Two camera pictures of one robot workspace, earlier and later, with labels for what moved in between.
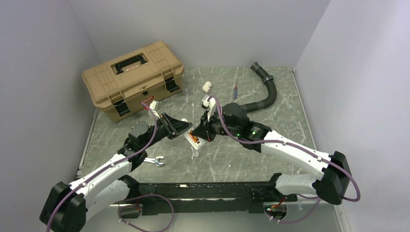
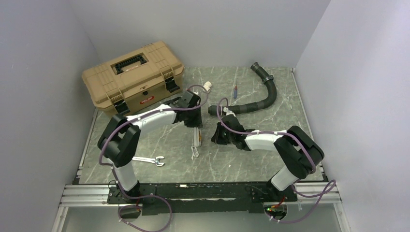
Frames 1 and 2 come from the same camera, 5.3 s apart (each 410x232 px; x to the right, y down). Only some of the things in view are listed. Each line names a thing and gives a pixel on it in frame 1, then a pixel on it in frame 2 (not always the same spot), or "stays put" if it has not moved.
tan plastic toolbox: [121, 84] stays put
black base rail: [207, 198] stays put
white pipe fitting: [206, 88] stays put
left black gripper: [173, 126] → [197, 123]
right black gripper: [204, 129] → [216, 137]
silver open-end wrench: [155, 161] stays put
